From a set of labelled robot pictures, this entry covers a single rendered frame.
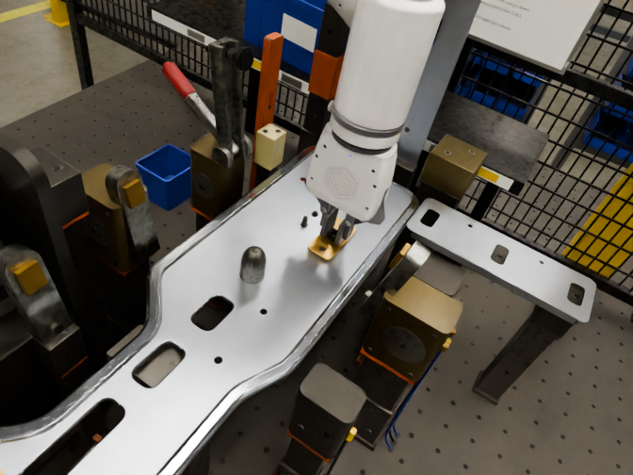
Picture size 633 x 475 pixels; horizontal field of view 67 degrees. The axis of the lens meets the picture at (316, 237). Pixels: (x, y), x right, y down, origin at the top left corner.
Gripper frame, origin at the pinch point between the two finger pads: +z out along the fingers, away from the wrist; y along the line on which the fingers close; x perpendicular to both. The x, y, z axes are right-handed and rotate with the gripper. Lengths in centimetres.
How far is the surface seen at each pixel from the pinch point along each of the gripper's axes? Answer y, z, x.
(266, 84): -20.0, -9.9, 8.7
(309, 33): -28.8, -7.5, 35.1
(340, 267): 3.5, 3.1, -3.6
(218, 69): -20.6, -15.4, -1.7
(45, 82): -217, 105, 93
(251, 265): -4.3, -0.3, -13.9
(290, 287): 0.2, 3.1, -11.1
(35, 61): -239, 105, 103
